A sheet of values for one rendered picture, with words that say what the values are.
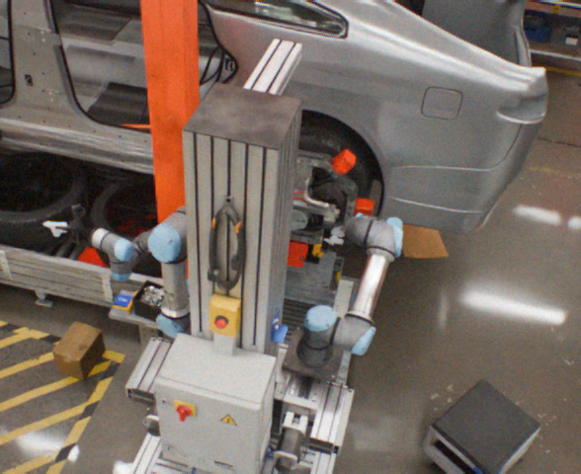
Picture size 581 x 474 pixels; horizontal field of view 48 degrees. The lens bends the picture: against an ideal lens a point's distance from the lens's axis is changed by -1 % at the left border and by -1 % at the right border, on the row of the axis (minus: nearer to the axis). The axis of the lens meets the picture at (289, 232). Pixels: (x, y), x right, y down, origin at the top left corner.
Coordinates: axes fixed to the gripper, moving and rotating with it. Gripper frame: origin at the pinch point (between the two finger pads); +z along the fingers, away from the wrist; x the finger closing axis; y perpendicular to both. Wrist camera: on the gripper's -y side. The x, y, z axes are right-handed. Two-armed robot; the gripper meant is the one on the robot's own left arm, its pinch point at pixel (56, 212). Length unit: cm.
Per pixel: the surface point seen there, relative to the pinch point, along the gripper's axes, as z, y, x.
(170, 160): -19, -11, 46
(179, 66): -25, -55, 42
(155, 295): -17, 62, 41
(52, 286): 58, 99, 46
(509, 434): -189, 80, 77
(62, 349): 24, 104, 18
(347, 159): -74, -6, 108
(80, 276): 40, 85, 50
